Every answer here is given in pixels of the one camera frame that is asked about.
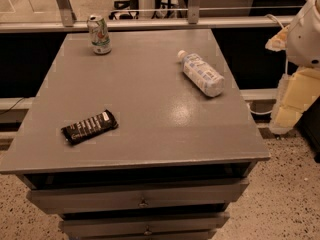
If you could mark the metal railing frame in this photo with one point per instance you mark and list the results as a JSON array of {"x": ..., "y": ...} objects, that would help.
[{"x": 30, "y": 16}]

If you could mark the upper grey drawer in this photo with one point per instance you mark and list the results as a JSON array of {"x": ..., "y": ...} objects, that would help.
[{"x": 128, "y": 197}]

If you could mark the black snack bar wrapper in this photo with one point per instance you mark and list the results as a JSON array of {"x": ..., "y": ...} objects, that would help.
[{"x": 89, "y": 128}]

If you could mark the grey drawer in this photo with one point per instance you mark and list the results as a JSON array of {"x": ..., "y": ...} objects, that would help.
[
  {"x": 145, "y": 225},
  {"x": 128, "y": 197}
]

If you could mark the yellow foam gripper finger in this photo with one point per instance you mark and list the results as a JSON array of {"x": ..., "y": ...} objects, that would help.
[
  {"x": 279, "y": 41},
  {"x": 295, "y": 95}
]

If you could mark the blue plastic bottle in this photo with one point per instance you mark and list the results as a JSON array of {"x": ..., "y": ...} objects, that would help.
[{"x": 204, "y": 76}]

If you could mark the lower grey drawer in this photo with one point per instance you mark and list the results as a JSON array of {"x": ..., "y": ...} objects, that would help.
[{"x": 145, "y": 225}]

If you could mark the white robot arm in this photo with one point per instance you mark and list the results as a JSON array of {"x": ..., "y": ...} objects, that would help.
[{"x": 300, "y": 40}]

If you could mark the green soda can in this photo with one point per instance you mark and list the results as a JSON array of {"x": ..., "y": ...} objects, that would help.
[{"x": 99, "y": 34}]

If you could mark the grey drawer cabinet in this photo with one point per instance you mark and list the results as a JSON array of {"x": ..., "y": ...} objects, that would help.
[{"x": 168, "y": 130}]

